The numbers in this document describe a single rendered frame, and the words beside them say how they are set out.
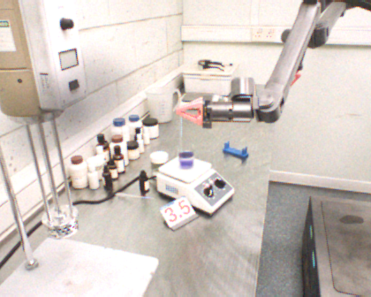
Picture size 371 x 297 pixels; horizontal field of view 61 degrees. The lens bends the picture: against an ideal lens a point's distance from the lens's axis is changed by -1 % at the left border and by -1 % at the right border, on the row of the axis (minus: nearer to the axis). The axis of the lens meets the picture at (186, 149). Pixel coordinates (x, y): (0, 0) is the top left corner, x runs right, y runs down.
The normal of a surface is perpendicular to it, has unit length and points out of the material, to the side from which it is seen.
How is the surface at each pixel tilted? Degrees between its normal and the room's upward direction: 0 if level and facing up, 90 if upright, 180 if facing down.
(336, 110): 90
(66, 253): 0
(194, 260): 0
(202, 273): 0
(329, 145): 90
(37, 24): 90
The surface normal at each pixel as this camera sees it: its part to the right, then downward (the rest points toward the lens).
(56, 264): -0.02, -0.90
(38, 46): -0.28, 0.42
